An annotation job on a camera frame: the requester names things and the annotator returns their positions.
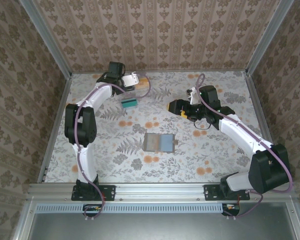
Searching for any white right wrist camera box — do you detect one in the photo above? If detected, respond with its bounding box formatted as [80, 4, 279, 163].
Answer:
[186, 86, 200, 106]

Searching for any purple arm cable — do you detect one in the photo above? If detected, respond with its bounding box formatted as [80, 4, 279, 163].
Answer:
[73, 73, 152, 222]
[196, 73, 293, 221]

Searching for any grey metal sheet panel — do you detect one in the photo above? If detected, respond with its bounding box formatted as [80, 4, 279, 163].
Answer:
[27, 212, 298, 240]

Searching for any aluminium mounting rail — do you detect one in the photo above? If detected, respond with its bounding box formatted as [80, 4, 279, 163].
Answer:
[27, 182, 296, 202]

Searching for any aluminium frame post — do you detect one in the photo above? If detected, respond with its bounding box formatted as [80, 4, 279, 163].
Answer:
[19, 0, 73, 78]
[246, 0, 295, 76]

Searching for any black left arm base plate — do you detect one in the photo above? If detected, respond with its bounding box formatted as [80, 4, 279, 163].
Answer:
[71, 184, 116, 202]

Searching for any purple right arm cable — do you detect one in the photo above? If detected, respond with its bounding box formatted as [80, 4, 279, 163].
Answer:
[196, 73, 293, 221]

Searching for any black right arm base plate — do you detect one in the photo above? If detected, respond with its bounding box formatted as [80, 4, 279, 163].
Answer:
[204, 184, 251, 202]

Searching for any clear acrylic organizer box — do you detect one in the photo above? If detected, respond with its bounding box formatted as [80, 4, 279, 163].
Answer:
[114, 74, 153, 111]

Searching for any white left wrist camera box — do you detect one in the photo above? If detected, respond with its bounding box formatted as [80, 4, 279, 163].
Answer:
[121, 71, 140, 88]

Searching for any grey folding card holder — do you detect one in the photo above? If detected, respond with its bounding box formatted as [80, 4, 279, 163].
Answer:
[142, 132, 179, 154]

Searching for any teal card with black stripe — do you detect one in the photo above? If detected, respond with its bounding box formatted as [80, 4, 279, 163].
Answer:
[121, 98, 139, 110]

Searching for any black controller board with wires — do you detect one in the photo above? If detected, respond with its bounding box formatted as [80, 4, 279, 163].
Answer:
[82, 203, 106, 218]
[221, 202, 241, 217]

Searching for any thin black right gripper cable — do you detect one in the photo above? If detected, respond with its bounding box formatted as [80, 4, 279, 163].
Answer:
[193, 119, 212, 130]

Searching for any grey slotted cable duct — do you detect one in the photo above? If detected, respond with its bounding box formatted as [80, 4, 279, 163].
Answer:
[36, 202, 222, 214]

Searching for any aluminium table side rail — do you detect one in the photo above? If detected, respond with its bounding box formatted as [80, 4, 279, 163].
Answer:
[243, 71, 286, 182]
[37, 73, 73, 183]

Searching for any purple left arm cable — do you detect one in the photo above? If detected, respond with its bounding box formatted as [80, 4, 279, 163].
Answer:
[73, 73, 152, 222]

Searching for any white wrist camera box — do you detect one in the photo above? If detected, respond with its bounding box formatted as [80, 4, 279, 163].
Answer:
[186, 86, 200, 106]
[121, 71, 140, 88]

